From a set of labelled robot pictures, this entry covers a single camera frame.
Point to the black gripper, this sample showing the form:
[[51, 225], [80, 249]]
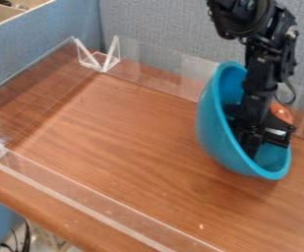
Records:
[[255, 125]]

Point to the blue plastic bowl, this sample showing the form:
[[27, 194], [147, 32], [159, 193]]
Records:
[[214, 132]]

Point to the white toy mushroom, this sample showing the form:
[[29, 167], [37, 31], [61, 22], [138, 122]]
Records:
[[282, 112]]

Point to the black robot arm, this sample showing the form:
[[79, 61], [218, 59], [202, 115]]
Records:
[[265, 26]]

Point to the clear acrylic barrier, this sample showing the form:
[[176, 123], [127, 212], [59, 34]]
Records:
[[102, 162]]

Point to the wooden shelf box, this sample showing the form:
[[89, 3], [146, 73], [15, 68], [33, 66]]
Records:
[[16, 8]]

